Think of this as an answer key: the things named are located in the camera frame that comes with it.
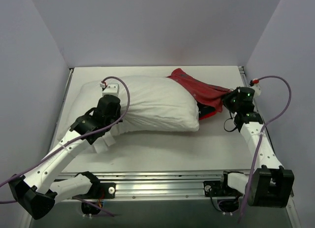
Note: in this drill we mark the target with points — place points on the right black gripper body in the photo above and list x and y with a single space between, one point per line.
230 100

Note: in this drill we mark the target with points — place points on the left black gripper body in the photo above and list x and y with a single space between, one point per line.
108 108

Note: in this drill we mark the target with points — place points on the red printed pillowcase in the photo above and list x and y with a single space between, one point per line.
208 97

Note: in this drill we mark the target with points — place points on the white pillow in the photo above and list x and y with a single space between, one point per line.
150 104

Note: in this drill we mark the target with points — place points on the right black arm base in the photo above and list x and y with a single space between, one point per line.
214 188

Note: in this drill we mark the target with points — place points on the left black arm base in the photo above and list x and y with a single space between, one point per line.
102 190

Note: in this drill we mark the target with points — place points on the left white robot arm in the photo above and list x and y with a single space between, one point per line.
37 191

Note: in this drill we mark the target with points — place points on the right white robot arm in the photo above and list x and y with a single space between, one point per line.
268 184

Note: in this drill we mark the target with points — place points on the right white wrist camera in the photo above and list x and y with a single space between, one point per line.
254 84

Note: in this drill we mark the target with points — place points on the aluminium mounting rail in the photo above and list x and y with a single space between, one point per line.
153 187

